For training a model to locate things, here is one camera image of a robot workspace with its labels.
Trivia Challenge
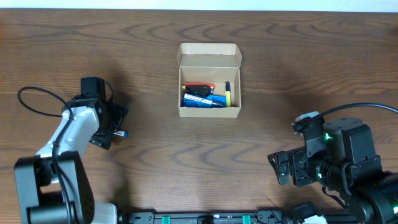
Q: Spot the right green clamp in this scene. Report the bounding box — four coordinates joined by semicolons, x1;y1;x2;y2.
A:
242;215;251;224

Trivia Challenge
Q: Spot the green clamp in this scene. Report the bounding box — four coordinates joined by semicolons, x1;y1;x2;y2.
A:
242;215;251;224
162;216;171;224

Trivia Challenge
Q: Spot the black and white marker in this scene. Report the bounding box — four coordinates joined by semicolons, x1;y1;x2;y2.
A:
183;93;224;107

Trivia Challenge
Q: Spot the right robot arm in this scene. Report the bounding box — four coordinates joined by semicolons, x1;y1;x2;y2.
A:
267;118;397;223

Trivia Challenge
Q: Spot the red stapler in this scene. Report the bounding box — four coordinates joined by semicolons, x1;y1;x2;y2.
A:
183;82;215;91

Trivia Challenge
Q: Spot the right black cable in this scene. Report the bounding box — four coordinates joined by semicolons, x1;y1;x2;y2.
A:
317;102;398;119

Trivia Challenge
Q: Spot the blue and white marker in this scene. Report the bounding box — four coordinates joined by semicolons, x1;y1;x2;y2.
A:
114;130;129;138

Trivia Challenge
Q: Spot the left black cable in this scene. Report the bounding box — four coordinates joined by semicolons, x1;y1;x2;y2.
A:
17;80;115;224

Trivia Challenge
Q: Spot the black tape dispenser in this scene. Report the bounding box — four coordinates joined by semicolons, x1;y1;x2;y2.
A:
183;86;213;96

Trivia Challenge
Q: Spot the brown cardboard box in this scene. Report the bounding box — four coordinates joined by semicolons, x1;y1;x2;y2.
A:
177;43;242;118

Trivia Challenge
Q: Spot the yellow highlighter with dark cap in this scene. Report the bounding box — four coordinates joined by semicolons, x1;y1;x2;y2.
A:
225;82;231;108

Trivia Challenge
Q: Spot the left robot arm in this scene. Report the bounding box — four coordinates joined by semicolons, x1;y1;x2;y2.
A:
14;77;128;224

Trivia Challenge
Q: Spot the left green clamp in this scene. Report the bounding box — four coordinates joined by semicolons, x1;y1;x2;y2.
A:
162;216;171;224

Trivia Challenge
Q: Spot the blue plastic case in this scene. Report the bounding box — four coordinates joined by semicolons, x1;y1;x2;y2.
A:
182;95;226;108

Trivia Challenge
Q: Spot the black cable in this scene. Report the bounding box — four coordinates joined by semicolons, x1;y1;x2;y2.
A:
317;102;398;119
17;80;115;224

